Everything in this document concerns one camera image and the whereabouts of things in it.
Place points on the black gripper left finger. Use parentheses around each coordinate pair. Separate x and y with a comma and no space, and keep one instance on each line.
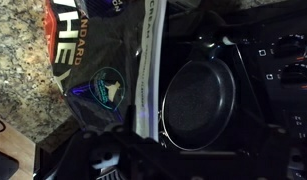
(103,156)

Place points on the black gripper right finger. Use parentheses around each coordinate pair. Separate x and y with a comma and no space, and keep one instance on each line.
(293,160)

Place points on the black red whey protein bag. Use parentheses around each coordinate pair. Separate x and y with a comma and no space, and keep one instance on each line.
(103,50)

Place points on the black electric stove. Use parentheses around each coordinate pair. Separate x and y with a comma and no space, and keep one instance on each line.
(259,100)

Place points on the black stove knob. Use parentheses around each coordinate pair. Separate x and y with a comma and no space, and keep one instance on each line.
(288,46)
(294,76)

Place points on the black frying pan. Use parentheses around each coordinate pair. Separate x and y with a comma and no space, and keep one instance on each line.
(198,103)

